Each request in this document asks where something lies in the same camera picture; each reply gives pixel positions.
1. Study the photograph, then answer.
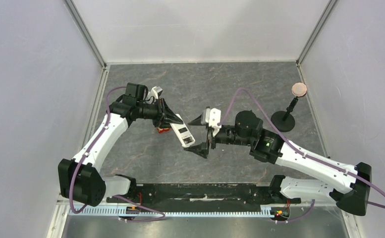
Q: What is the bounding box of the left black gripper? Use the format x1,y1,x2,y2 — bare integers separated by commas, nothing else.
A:
136,98,183,129

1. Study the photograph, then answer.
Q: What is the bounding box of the white remote control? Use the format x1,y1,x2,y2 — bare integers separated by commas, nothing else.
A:
170,114,195,148

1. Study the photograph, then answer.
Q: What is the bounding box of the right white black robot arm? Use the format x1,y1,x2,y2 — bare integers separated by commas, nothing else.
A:
186,108,372,216

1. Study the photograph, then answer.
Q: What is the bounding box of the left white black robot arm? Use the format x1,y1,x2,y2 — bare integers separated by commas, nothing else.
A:
58,83,183,214

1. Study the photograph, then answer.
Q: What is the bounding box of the red battery pack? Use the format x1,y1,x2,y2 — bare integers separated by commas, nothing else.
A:
157,127,170,133

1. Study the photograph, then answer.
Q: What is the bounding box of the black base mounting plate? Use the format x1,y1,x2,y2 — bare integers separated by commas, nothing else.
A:
125,183,301,212

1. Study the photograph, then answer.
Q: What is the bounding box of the black stand with pink disc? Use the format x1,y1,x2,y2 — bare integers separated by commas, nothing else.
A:
271,82,307,132

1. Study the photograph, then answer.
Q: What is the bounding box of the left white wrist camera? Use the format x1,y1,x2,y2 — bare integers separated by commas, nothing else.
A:
146,86,163,104

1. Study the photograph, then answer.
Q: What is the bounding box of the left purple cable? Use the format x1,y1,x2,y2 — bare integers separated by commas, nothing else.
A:
68,86,127,215

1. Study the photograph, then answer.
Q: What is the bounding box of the white slotted cable duct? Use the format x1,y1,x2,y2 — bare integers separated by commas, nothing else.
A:
77,205,275,218

